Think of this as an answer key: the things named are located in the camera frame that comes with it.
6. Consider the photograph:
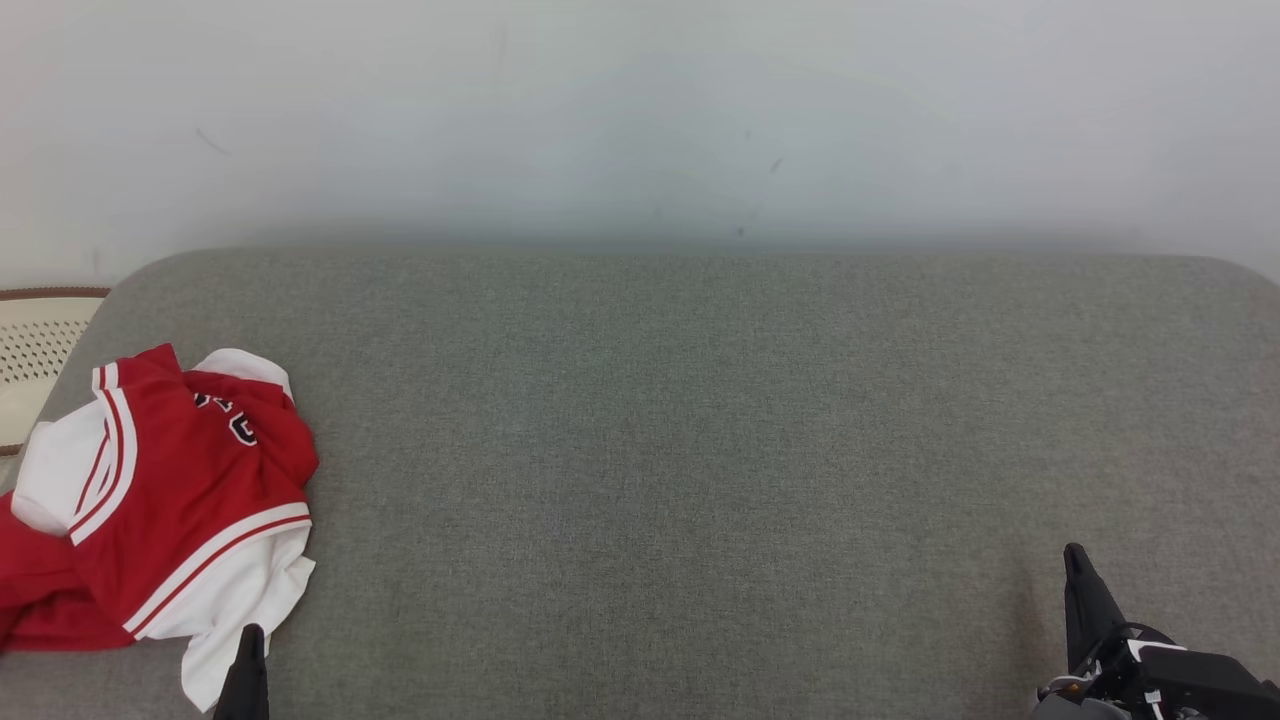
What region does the grey fabric sofa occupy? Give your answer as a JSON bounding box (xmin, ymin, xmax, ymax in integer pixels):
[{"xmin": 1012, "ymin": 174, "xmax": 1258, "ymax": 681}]
[{"xmin": 0, "ymin": 247, "xmax": 1280, "ymax": 720}]

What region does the red basketball jersey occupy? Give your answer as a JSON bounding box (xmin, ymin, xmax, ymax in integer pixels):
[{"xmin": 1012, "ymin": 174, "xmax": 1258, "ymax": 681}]
[{"xmin": 10, "ymin": 344, "xmax": 320, "ymax": 713}]

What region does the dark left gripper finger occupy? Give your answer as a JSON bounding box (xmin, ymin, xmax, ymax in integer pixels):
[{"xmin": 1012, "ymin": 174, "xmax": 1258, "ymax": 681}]
[{"xmin": 213, "ymin": 624, "xmax": 270, "ymax": 720}]

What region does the cream perforated laundry basket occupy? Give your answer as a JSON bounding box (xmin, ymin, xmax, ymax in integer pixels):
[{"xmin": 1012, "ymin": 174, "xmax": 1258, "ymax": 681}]
[{"xmin": 0, "ymin": 287, "xmax": 112, "ymax": 457}]

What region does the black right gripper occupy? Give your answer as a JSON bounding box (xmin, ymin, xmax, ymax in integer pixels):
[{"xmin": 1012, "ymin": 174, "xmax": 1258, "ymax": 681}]
[{"xmin": 1035, "ymin": 543, "xmax": 1161, "ymax": 720}]

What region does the red shorts white trim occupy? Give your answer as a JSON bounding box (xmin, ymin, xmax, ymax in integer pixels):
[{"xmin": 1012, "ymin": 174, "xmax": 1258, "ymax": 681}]
[{"xmin": 0, "ymin": 490, "xmax": 136, "ymax": 653}]

